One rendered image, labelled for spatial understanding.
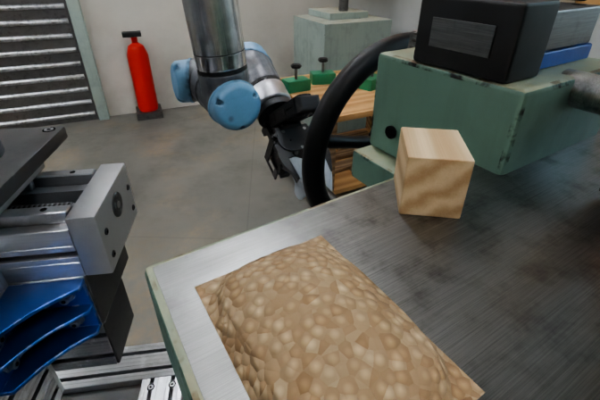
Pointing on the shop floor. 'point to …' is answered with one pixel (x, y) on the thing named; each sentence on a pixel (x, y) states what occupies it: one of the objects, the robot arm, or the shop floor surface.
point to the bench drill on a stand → (336, 30)
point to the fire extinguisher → (142, 79)
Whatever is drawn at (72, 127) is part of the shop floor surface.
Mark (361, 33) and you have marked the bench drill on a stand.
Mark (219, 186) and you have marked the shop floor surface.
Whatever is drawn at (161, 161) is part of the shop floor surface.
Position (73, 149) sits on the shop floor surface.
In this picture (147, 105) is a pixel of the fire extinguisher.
